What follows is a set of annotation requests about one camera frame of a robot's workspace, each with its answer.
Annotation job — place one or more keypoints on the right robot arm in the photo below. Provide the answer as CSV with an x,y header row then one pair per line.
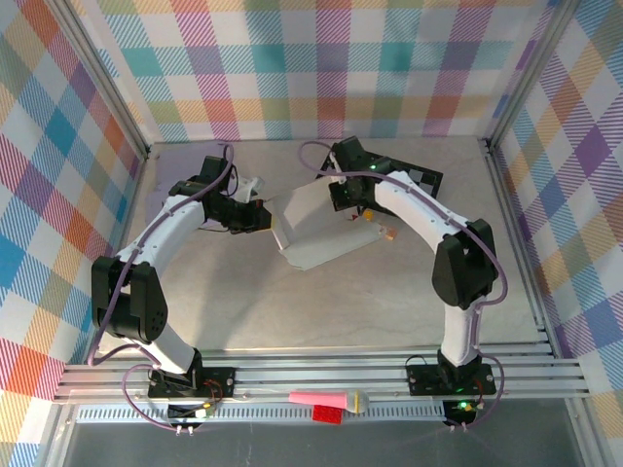
x,y
414,209

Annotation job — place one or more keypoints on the white paper box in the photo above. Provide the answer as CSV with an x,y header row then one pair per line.
x,y
316,243

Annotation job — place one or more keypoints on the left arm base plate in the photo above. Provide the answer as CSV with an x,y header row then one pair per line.
x,y
219,382

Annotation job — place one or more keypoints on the black folding chessboard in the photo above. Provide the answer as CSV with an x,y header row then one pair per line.
x,y
423,180

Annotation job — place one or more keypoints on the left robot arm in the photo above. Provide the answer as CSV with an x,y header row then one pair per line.
x,y
165,224

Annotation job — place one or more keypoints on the left aluminium frame post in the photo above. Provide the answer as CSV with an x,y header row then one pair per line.
x,y
103,73

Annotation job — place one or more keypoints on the flat red building plate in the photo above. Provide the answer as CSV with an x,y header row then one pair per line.
x,y
327,415

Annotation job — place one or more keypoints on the aluminium frame post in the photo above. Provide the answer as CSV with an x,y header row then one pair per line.
x,y
528,73
103,73

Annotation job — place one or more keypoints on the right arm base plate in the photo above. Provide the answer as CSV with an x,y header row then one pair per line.
x,y
423,382

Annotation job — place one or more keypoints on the right aluminium frame post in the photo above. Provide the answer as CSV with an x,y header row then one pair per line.
x,y
528,73

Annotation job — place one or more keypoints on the controller board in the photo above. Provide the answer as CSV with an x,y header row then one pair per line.
x,y
187,412
460,412

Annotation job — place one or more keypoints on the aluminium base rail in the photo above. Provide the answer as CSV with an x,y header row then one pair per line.
x,y
316,374

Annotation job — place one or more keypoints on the left controller board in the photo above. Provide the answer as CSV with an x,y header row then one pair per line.
x,y
187,412

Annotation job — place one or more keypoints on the pink toy microphone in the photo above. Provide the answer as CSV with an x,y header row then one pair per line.
x,y
316,399

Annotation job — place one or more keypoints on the right controller board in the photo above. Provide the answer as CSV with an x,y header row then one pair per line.
x,y
460,412

